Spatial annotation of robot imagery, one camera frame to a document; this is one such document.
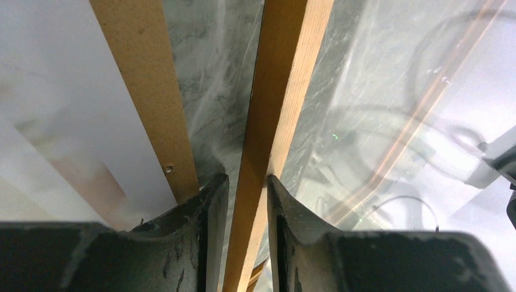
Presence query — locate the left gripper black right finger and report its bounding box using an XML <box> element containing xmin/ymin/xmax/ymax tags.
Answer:
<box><xmin>267</xmin><ymin>175</ymin><xmax>510</xmax><ymax>291</ymax></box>

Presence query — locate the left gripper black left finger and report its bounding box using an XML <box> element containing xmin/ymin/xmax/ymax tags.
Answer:
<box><xmin>1</xmin><ymin>173</ymin><xmax>229</xmax><ymax>291</ymax></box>

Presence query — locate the brown backing board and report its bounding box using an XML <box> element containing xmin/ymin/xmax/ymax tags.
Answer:
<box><xmin>90</xmin><ymin>1</ymin><xmax>200</xmax><ymax>204</ymax></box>

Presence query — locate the plant photo print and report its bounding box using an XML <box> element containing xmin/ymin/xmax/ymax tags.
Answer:
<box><xmin>1</xmin><ymin>1</ymin><xmax>176</xmax><ymax>230</ymax></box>

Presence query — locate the wooden picture frame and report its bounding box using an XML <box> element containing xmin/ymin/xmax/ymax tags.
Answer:
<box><xmin>223</xmin><ymin>1</ymin><xmax>515</xmax><ymax>291</ymax></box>

